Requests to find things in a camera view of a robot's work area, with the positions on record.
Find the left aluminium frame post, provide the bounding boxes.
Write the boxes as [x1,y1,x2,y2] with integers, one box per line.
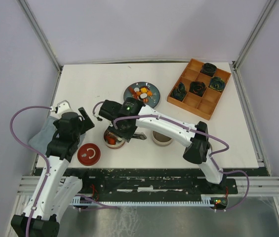
[17,0,62,72]

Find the aluminium frame post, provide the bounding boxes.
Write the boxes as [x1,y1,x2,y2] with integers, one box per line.
[17,0,62,72]
[233,0,278,70]

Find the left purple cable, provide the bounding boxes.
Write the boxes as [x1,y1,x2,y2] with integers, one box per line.
[9,105,56,237]

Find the orange black rolled napkin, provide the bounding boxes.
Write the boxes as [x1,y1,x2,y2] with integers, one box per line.
[189,81,206,97]

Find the fried chicken piece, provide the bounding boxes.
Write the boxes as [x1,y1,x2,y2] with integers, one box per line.
[105,135,117,145]

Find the red lunch box lid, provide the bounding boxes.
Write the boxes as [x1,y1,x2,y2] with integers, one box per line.
[77,143,101,166]

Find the beige lunch box bowl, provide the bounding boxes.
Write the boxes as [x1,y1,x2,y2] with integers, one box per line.
[152,131,173,147]

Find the black white sushi roll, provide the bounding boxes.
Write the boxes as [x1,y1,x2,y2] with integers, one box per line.
[140,93,147,99]

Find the blue rolled napkin left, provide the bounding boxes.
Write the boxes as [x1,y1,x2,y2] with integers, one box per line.
[170,82,187,102]

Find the green rolled napkin right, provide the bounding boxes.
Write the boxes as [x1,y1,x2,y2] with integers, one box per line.
[209,77,226,92]

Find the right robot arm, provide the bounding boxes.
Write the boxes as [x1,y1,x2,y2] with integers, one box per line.
[99,98,226,193]

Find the right aluminium frame post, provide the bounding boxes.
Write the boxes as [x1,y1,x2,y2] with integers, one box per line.
[233,0,278,70]

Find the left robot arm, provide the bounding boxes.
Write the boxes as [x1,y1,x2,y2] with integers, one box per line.
[11,101,94,237]

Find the purple cable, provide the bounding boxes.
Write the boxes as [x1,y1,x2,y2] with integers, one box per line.
[9,105,56,237]
[92,101,250,212]

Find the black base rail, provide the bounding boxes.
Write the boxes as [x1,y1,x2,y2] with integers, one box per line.
[64,168,238,202]

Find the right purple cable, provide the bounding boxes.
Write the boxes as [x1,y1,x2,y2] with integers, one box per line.
[92,101,250,212]

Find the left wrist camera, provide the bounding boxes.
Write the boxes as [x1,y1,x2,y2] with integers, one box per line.
[49,100,73,119]

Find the red steel lunch bowl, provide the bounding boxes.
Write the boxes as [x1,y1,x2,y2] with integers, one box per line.
[103,130,125,149]

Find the blue ceramic food plate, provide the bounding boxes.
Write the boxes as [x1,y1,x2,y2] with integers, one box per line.
[123,81,160,108]

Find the wooden compartment tray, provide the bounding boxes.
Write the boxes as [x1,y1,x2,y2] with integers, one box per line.
[167,59,231,120]

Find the light blue cloth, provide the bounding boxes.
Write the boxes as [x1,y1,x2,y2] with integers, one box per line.
[28,116,87,156]

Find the dark rolled napkin top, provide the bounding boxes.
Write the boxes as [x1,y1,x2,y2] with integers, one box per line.
[200,63,217,77]

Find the metal tongs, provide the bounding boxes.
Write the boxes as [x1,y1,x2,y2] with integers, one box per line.
[116,133,147,141]

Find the white cable duct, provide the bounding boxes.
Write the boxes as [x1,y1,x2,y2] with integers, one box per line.
[72,194,219,206]

